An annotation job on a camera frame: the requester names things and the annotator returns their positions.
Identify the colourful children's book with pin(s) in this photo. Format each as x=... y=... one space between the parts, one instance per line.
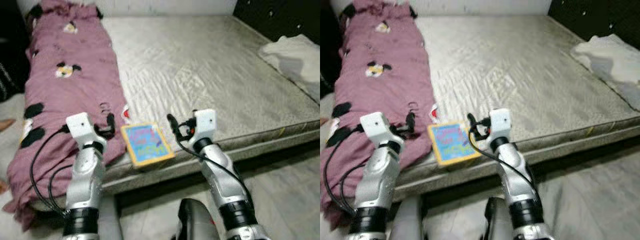
x=452 y=143
x=145 y=145

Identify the purple cartoon print quilt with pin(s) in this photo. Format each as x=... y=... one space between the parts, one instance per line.
x=65 y=100
x=375 y=100

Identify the white pillow with tree print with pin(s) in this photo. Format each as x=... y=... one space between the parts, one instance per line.
x=295 y=55
x=610 y=60

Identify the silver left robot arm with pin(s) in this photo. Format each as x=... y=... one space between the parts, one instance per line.
x=85 y=185
x=377 y=185

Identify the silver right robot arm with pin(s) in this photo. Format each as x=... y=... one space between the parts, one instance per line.
x=517 y=180
x=225 y=180

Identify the beige quilted mattress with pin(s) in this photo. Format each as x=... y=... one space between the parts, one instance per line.
x=200 y=75
x=510 y=75

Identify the grey left robot leg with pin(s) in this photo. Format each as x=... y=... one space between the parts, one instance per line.
x=407 y=220
x=110 y=220

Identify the grey robot leg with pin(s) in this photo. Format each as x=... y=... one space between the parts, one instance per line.
x=110 y=220
x=195 y=222
x=496 y=220
x=407 y=220

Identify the grey right robot leg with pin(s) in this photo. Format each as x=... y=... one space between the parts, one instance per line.
x=195 y=222
x=496 y=220

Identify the black cabinet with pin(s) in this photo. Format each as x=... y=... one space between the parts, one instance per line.
x=12 y=25
x=327 y=30

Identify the black tufted headboard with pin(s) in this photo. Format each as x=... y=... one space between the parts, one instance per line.
x=595 y=17
x=280 y=17

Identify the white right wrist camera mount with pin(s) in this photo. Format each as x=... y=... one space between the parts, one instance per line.
x=500 y=123
x=205 y=124

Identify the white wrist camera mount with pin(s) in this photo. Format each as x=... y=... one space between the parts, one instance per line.
x=80 y=127
x=500 y=123
x=205 y=124
x=374 y=127

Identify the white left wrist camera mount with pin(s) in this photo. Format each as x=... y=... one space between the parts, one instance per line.
x=374 y=127
x=80 y=127

